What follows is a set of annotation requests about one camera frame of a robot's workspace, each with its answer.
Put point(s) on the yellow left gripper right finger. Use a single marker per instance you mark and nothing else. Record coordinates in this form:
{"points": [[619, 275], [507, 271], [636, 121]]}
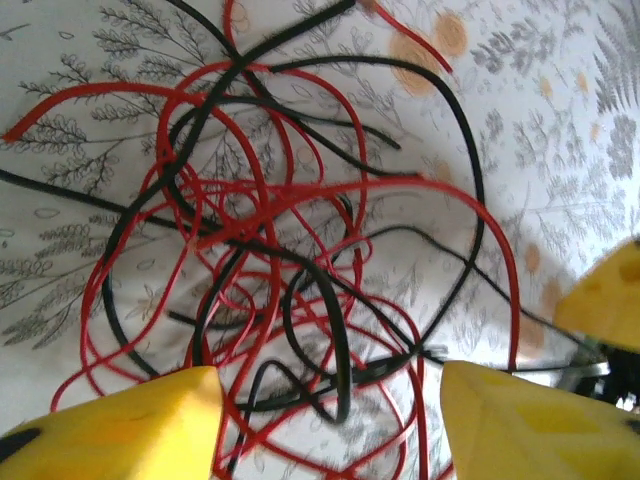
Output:
{"points": [[525, 435]]}

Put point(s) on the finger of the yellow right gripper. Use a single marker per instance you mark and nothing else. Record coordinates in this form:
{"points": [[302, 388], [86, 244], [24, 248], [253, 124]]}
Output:
{"points": [[605, 300]]}

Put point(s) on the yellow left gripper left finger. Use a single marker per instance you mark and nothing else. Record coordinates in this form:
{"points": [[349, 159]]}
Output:
{"points": [[125, 440]]}

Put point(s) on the floral patterned table cover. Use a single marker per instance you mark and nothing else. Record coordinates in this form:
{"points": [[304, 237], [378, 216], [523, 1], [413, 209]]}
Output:
{"points": [[550, 100]]}

